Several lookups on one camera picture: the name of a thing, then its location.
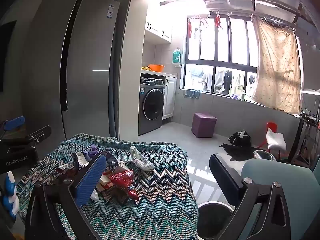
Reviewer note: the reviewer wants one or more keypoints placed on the red clothes hanger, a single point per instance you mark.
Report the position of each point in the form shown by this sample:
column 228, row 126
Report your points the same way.
column 218, row 22

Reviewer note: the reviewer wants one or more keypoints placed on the beige patterned hanging sheet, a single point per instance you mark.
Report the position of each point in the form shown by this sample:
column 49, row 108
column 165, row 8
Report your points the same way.
column 277, row 70

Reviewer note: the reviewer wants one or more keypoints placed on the red snack wrapper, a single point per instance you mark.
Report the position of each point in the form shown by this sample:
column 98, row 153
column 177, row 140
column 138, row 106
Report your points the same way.
column 122, row 180

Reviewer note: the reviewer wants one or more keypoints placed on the white patterned wrapper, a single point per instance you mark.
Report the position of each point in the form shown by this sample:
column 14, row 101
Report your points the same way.
column 142, row 161

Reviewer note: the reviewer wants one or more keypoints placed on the white upper cabinet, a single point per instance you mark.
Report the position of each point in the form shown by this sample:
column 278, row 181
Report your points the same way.
column 157, row 27

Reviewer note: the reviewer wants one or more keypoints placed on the orange plastic basin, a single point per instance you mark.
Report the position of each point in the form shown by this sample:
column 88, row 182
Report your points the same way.
column 157, row 68

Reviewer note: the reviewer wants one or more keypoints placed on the blue cloth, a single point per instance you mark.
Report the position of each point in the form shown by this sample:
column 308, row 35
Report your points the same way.
column 191, row 93

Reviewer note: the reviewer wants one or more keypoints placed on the black-framed window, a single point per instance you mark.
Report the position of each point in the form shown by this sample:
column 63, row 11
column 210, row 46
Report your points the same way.
column 222, row 62

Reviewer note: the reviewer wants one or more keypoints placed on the zigzag patterned blanket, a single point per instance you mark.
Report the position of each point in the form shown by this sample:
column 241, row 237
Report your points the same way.
column 155, row 200

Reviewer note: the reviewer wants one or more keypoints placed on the round clip hanger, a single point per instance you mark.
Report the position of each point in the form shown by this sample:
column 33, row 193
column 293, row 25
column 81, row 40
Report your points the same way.
column 197, row 27

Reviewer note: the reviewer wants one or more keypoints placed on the black wall screen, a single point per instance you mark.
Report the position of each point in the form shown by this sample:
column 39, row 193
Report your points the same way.
column 5, row 55

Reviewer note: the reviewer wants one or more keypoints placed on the purple cube ottoman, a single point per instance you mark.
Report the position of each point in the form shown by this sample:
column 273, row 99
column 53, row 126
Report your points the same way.
column 203, row 126

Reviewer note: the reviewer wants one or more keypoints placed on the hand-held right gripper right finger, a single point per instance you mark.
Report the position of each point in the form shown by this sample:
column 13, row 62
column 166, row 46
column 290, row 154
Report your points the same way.
column 225, row 177

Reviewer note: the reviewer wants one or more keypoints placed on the beige wrapper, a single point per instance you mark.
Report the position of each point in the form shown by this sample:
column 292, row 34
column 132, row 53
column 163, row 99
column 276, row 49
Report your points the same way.
column 105, row 181

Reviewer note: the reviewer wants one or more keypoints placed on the grey double-door refrigerator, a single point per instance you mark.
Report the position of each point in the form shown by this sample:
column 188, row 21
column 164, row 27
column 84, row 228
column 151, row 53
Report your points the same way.
column 87, row 55

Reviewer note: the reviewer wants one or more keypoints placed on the white bottle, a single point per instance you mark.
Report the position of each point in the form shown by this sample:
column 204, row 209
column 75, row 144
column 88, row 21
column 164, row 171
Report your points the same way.
column 243, row 95

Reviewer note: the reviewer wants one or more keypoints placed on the white lower cabinet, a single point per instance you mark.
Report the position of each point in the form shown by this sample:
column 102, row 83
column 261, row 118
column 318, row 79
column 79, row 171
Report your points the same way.
column 170, row 97

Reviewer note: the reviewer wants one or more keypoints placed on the grey front-load washing machine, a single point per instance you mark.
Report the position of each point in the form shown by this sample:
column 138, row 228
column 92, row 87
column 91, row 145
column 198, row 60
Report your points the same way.
column 151, row 105

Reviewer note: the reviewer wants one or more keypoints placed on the white and dark red wrapper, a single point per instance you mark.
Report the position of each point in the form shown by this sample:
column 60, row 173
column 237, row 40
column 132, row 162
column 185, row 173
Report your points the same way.
column 72, row 166

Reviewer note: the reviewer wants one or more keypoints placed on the small bin with clear liner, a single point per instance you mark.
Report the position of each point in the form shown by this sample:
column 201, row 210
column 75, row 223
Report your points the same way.
column 265, row 155

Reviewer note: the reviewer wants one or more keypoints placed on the red plastic chair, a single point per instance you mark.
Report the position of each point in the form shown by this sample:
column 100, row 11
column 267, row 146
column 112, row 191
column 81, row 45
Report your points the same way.
column 271, row 125

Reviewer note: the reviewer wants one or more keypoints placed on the purple plastic bag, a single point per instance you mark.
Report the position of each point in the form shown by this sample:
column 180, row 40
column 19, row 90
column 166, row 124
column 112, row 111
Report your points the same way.
column 92, row 151

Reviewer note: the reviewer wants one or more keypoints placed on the white cloth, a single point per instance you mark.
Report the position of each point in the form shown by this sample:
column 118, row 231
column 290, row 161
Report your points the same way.
column 276, row 140

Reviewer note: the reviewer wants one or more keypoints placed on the metal rack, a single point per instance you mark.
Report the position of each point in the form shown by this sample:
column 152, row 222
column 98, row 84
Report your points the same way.
column 308, row 125

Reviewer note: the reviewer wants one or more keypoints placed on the teal upholstered chair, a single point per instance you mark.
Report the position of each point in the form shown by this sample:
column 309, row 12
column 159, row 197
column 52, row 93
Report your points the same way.
column 280, row 172

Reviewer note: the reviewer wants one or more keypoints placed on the black round trash bin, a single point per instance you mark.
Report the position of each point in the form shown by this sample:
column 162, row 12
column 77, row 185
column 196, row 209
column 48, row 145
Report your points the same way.
column 215, row 220

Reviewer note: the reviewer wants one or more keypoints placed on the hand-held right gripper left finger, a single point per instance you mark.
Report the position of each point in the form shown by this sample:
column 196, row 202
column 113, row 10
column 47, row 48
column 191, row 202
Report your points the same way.
column 90, row 180

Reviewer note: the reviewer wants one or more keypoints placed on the green and white hanging bag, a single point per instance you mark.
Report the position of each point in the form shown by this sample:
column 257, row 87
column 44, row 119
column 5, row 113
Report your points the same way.
column 176, row 57

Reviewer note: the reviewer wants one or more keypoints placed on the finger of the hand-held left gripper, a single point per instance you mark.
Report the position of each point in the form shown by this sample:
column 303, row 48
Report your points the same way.
column 40, row 133
column 15, row 123

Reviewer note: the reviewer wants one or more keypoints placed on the white cabinet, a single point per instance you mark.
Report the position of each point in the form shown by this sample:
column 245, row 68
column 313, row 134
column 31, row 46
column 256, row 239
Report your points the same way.
column 157, row 27
column 170, row 97

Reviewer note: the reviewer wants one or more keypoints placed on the person's left hand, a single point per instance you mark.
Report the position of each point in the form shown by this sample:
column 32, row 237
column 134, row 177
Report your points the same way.
column 10, row 192

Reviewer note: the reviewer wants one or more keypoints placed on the silver and black wrapper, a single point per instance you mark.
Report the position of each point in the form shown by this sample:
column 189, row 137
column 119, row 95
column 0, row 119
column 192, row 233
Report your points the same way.
column 111, row 158

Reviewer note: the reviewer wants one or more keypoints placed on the black clothes pile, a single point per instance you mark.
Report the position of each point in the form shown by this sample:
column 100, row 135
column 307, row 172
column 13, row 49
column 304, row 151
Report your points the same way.
column 240, row 142

